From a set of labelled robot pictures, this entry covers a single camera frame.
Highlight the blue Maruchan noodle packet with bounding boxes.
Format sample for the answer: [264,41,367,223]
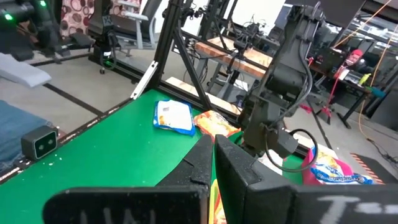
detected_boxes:
[309,149,376,186]
[152,99,197,137]

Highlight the black table-level camera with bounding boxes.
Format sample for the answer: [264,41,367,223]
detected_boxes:
[21,124,59,161]

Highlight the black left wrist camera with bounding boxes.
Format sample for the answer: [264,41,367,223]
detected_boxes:
[272,126,300,159]

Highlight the circle-patterned curtain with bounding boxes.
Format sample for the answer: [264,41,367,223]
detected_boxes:
[60,0,142,38]

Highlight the black desk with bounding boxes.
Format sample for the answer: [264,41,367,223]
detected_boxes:
[307,46,398,128]

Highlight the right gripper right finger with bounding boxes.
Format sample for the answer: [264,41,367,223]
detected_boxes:
[214,134,398,224]

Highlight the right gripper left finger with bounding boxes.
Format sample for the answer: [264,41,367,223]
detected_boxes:
[42,134,215,224]

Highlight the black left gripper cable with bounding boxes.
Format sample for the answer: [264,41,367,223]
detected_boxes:
[264,129,320,174]

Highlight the small yellow-green object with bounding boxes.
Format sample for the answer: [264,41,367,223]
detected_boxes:
[358,73,373,85]

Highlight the white strip on frame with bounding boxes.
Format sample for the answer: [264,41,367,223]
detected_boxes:
[129,60,159,100]

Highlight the black hazard-striped floor mat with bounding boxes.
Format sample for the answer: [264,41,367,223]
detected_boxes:
[349,152,398,186]

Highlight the grey office chair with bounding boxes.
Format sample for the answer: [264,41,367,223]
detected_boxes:
[116,0,162,50]

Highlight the small red object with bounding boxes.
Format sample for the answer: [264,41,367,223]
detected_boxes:
[346,49,364,66]

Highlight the wooden-top work table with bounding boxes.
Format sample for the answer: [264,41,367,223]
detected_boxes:
[194,35,274,80]

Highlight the black aluminium table frame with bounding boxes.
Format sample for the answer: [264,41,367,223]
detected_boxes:
[0,0,308,187]

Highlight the light grey chair armrest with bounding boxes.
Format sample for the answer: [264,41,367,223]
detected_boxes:
[0,52,53,88]

